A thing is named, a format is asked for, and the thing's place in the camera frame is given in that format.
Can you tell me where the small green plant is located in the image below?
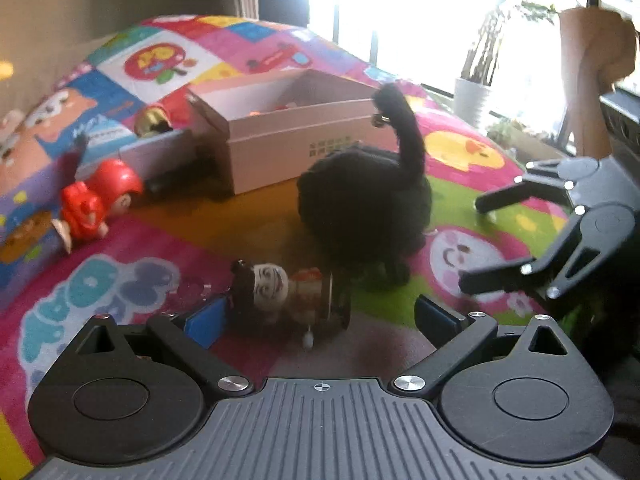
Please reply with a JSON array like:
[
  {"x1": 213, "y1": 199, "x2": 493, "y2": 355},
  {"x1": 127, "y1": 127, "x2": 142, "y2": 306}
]
[{"x1": 486, "y1": 119, "x2": 532, "y2": 152}]

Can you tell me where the red figure toy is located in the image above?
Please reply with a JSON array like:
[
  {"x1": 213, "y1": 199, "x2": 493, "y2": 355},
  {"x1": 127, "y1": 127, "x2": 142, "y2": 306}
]
[{"x1": 52, "y1": 157, "x2": 146, "y2": 255}]

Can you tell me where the pink box lid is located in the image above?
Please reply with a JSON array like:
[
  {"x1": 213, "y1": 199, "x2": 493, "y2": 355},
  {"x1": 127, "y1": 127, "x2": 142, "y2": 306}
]
[{"x1": 77, "y1": 127, "x2": 203, "y2": 184}]

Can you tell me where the white plant pot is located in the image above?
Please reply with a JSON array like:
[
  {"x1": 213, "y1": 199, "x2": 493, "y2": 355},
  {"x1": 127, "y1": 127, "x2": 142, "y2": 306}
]
[{"x1": 453, "y1": 76, "x2": 494, "y2": 129}]

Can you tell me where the green houseplant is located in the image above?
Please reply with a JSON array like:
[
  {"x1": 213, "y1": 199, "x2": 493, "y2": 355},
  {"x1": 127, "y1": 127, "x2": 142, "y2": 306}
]
[{"x1": 457, "y1": 0, "x2": 601, "y2": 83}]

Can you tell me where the person's right forearm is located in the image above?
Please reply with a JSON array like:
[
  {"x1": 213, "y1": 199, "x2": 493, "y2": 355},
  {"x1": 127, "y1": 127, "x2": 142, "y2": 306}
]
[{"x1": 559, "y1": 6, "x2": 637, "y2": 157}]

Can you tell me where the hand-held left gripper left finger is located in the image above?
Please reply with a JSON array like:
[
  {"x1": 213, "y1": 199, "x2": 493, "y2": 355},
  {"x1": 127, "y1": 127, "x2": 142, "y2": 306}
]
[{"x1": 75, "y1": 294, "x2": 254, "y2": 402}]

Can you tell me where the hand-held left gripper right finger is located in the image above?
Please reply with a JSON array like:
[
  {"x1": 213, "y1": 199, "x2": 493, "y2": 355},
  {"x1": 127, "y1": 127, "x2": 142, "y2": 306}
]
[{"x1": 392, "y1": 295, "x2": 576, "y2": 402}]

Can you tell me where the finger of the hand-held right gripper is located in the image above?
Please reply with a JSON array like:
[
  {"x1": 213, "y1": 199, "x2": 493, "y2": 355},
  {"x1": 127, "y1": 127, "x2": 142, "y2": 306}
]
[
  {"x1": 475, "y1": 157, "x2": 601, "y2": 215},
  {"x1": 459, "y1": 209, "x2": 590, "y2": 304}
]

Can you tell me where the pink cardboard box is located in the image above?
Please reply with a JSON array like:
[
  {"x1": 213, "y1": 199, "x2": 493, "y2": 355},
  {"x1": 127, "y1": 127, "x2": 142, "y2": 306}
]
[{"x1": 187, "y1": 69, "x2": 401, "y2": 196}]

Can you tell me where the gold and red bell toy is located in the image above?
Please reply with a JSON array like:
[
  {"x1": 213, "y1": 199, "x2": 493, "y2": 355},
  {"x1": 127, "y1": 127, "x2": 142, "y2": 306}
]
[{"x1": 134, "y1": 104, "x2": 174, "y2": 137}]

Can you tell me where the colourful printed mat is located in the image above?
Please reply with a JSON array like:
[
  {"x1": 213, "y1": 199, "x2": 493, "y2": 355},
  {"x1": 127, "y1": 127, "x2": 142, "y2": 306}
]
[{"x1": 0, "y1": 14, "x2": 621, "y2": 466}]

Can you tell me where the white-faced wind-up doll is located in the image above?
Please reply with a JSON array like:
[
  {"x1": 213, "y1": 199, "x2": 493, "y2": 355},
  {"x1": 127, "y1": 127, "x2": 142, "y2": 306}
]
[{"x1": 229, "y1": 259, "x2": 353, "y2": 353}]

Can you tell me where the black plush toy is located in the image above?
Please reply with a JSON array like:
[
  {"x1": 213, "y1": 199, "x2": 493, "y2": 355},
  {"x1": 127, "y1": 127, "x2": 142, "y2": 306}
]
[{"x1": 297, "y1": 82, "x2": 434, "y2": 292}]

